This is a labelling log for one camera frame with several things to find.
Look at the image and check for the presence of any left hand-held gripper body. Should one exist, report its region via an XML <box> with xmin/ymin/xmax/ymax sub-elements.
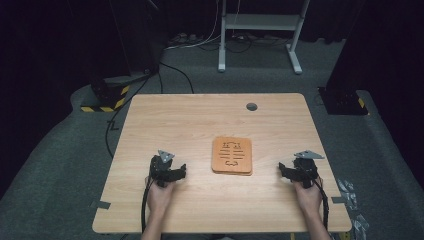
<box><xmin>149</xmin><ymin>149</ymin><xmax>175</xmax><ymax>188</ymax></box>

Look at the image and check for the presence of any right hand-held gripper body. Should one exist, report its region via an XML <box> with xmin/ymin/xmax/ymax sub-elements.
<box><xmin>293</xmin><ymin>149</ymin><xmax>325</xmax><ymax>190</ymax></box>

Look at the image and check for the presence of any person's right hand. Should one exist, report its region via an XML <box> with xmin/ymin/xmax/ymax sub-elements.
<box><xmin>293</xmin><ymin>179</ymin><xmax>324</xmax><ymax>218</ymax></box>

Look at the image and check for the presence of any person's left hand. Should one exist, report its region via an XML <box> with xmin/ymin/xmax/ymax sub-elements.
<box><xmin>145</xmin><ymin>181</ymin><xmax>178</xmax><ymax>216</ymax></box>

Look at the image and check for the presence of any crumpled silver tape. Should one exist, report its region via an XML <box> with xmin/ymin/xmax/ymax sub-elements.
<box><xmin>336</xmin><ymin>178</ymin><xmax>359</xmax><ymax>211</ymax></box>
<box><xmin>352</xmin><ymin>213</ymin><xmax>371</xmax><ymax>240</ymax></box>

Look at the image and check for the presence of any black perforated stand base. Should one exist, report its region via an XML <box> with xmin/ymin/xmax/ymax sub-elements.
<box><xmin>317</xmin><ymin>86</ymin><xmax>370</xmax><ymax>117</ymax></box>

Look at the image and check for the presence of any yellow black striped stand base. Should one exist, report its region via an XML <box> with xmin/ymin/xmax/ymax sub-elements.
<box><xmin>80</xmin><ymin>84</ymin><xmax>131</xmax><ymax>114</ymax></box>

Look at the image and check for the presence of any power strip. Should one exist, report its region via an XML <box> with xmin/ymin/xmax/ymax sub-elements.
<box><xmin>168</xmin><ymin>32</ymin><xmax>202</xmax><ymax>47</ymax></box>

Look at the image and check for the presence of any dark curtain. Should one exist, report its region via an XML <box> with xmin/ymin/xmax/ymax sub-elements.
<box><xmin>0</xmin><ymin>0</ymin><xmax>113</xmax><ymax>201</ymax></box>
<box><xmin>324</xmin><ymin>0</ymin><xmax>424</xmax><ymax>189</ymax></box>

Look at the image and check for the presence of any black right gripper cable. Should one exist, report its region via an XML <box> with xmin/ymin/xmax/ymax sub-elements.
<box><xmin>313</xmin><ymin>179</ymin><xmax>331</xmax><ymax>232</ymax></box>

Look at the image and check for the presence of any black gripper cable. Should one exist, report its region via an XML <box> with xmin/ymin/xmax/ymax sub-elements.
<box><xmin>313</xmin><ymin>179</ymin><xmax>331</xmax><ymax>232</ymax></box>
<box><xmin>140</xmin><ymin>176</ymin><xmax>155</xmax><ymax>234</ymax></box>

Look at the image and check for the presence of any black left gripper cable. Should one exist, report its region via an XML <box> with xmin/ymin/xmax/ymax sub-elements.
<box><xmin>140</xmin><ymin>176</ymin><xmax>155</xmax><ymax>234</ymax></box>

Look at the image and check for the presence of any black floor cable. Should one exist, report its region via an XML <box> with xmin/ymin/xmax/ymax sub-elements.
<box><xmin>159</xmin><ymin>61</ymin><xmax>195</xmax><ymax>95</ymax></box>
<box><xmin>104</xmin><ymin>74</ymin><xmax>153</xmax><ymax>159</ymax></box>

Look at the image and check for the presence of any white floor cable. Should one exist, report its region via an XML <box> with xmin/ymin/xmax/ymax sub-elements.
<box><xmin>164</xmin><ymin>0</ymin><xmax>222</xmax><ymax>52</ymax></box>

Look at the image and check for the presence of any white metal stand frame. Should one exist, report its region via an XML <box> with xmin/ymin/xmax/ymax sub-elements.
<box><xmin>217</xmin><ymin>0</ymin><xmax>311</xmax><ymax>75</ymax></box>

